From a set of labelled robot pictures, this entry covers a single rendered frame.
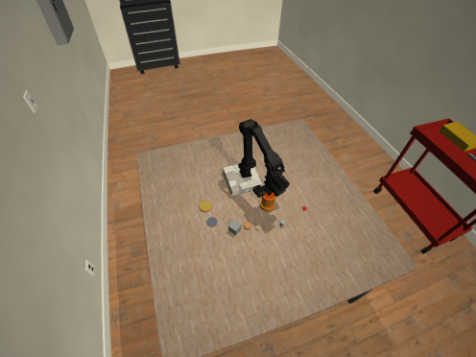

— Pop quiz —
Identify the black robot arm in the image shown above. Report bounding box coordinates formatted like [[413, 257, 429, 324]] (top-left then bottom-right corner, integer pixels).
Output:
[[238, 119, 290, 197]]

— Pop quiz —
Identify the grey flat disc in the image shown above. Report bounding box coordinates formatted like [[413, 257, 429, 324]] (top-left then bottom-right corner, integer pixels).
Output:
[[206, 217, 218, 226]]

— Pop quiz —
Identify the yellow round disc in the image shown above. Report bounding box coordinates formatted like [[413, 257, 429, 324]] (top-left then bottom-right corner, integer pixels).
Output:
[[200, 201, 212, 212]]

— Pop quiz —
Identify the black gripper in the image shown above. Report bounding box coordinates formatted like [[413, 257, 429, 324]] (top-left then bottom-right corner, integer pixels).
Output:
[[253, 176, 273, 198]]

